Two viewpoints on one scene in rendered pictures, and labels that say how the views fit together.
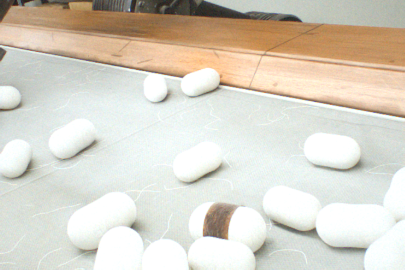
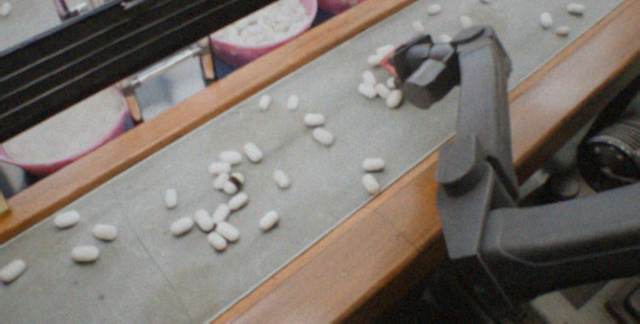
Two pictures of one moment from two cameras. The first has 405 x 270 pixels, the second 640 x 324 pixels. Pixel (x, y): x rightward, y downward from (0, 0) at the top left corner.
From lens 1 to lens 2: 0.80 m
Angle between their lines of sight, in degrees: 71
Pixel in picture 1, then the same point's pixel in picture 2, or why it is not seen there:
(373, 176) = (255, 232)
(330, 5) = not seen: outside the picture
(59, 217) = (271, 141)
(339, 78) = (332, 237)
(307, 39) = (386, 232)
